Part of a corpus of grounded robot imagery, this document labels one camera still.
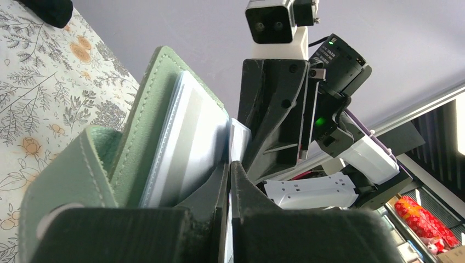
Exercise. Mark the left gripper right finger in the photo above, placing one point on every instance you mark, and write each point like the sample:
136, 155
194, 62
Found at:
263, 232

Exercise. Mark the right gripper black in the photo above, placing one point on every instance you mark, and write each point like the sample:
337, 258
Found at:
274, 94

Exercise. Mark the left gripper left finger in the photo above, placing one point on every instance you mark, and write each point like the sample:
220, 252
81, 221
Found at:
192, 231

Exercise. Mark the green card holder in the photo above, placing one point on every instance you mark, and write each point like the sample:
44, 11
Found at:
99, 168

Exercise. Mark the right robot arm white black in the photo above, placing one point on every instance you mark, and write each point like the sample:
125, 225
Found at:
370, 178

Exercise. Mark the red patterned bag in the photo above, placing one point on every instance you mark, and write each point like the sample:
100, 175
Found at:
435, 235

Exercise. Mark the floral table mat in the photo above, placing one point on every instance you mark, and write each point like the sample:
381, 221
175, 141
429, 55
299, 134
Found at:
54, 82

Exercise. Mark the black cloth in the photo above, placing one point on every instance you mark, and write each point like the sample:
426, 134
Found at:
56, 13

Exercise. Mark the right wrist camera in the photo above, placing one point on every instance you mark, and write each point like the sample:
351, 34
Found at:
279, 28

